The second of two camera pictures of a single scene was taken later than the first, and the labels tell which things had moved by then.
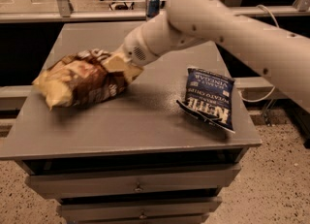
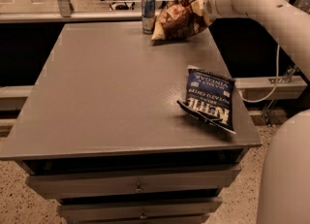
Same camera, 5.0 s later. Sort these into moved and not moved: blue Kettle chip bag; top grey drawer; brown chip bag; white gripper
Moved: brown chip bag; white gripper
Not moved: top grey drawer; blue Kettle chip bag
